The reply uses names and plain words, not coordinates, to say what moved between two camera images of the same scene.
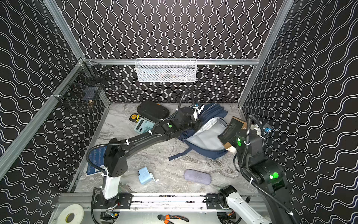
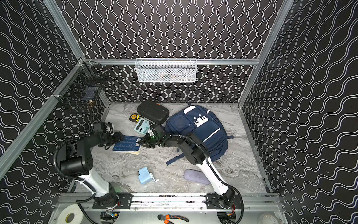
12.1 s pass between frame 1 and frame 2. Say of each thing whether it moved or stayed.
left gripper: moved
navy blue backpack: moved
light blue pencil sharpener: stayed
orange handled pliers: stayed
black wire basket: stayed
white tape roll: stayed
